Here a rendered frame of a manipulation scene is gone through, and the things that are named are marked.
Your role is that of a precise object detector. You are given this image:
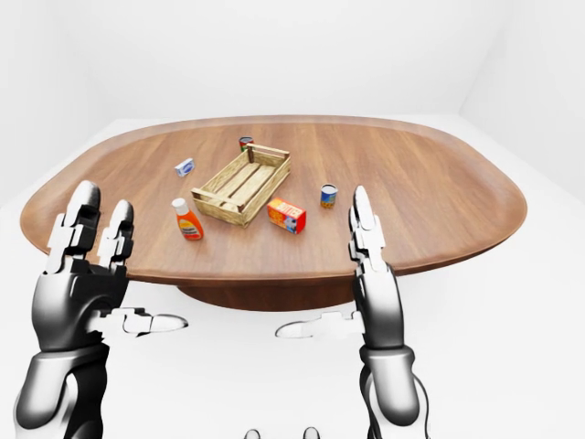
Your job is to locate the round dark wooden table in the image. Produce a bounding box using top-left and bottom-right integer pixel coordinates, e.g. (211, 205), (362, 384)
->
(19, 114), (528, 313)

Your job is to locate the orange sauce bottle white cap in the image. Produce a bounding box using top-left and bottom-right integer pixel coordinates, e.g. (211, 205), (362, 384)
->
(171, 198), (205, 241)

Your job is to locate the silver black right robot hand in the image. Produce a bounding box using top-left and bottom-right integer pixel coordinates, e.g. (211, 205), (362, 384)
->
(274, 185), (406, 352)

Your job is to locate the blue yellow tin can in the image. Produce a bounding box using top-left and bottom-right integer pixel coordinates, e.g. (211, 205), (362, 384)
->
(319, 183), (339, 209)

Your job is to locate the wooden slat tray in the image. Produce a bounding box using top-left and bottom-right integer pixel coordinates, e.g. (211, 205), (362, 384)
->
(190, 142), (293, 229)

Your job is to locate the red orange butter box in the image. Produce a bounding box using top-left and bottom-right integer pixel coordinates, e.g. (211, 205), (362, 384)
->
(266, 197), (307, 235)

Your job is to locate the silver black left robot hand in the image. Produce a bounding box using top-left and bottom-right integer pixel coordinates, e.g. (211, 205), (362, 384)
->
(31, 179), (189, 353)

